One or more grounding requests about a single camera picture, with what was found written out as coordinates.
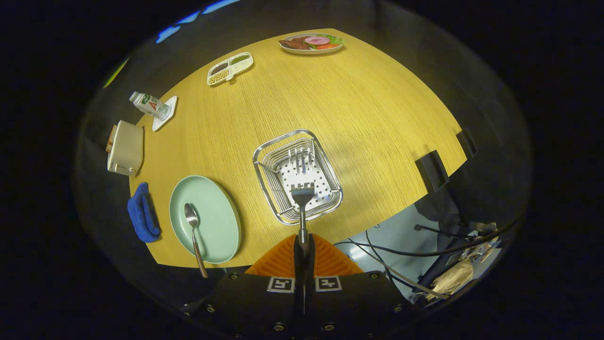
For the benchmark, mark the small white drink bottle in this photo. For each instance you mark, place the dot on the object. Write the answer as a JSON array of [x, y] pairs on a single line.
[[151, 105]]

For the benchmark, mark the white divided bean tray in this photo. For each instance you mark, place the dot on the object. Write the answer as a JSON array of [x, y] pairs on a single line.
[[219, 78]]

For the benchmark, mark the blue cloth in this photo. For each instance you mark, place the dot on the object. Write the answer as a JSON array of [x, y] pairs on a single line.
[[141, 217]]

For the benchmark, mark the brown toast slices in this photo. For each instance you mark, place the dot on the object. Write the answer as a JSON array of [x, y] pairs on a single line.
[[111, 139]]

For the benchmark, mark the cream toaster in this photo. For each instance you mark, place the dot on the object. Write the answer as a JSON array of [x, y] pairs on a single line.
[[126, 148]]

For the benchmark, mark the brown paper bag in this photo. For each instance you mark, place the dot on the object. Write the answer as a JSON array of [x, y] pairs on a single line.
[[453, 278]]

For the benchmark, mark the white square coaster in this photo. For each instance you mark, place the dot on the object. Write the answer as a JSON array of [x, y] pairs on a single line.
[[160, 125]]

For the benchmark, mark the light green plate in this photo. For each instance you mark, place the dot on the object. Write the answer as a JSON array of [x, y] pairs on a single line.
[[217, 222]]

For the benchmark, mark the black table clamp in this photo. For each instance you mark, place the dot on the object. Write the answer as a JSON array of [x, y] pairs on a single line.
[[432, 171], [466, 142]]

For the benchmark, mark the plate of toy food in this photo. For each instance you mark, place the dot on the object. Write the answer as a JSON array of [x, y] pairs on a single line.
[[309, 45]]

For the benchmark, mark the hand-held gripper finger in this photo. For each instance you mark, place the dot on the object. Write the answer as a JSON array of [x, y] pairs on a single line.
[[298, 267], [310, 267]]

